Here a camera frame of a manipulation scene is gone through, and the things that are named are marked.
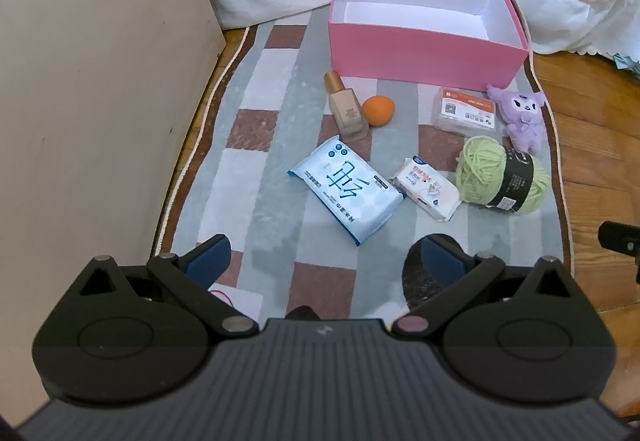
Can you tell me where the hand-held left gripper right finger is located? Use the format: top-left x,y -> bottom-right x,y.
392,233 -> 576,337

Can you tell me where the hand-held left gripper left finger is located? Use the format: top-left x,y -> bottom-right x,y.
70,233 -> 258,337

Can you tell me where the small white tissue pack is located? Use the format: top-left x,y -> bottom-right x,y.
389,156 -> 463,223

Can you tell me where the green yarn ball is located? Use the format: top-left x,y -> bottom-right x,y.
455,135 -> 551,214

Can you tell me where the blue wet wipes pack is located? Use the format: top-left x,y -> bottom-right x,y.
286,135 -> 405,248

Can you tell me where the clear box orange label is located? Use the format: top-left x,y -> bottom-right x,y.
432,87 -> 501,138

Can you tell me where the orange makeup sponge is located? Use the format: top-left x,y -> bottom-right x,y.
361,96 -> 396,126

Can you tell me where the purple plush toy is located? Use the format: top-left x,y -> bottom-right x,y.
486,83 -> 547,156

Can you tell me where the beige foundation bottle gold cap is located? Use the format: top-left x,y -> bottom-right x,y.
323,70 -> 371,142

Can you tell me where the pink cardboard box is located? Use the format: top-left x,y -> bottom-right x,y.
327,0 -> 531,94

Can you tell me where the checkered grey brown rug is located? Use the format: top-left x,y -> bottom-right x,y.
150,0 -> 576,322

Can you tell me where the blue printed paper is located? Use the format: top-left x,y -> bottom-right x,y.
611,50 -> 640,78

